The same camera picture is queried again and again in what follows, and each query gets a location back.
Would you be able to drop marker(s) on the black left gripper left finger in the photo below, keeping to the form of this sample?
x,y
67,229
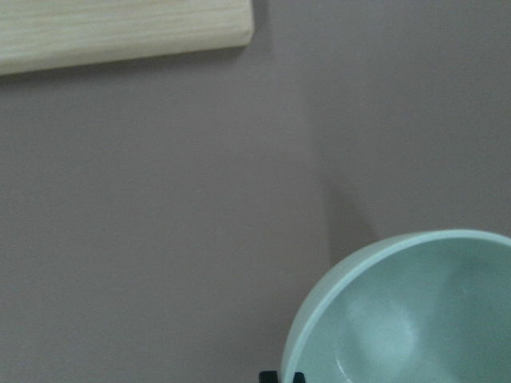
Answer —
x,y
268,376

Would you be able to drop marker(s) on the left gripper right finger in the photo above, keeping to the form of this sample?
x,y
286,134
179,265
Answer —
x,y
299,378

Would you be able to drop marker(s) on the green bowl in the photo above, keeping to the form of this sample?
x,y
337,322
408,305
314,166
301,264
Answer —
x,y
424,307

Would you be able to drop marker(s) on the bamboo cutting board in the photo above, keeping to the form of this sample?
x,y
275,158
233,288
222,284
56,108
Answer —
x,y
40,35

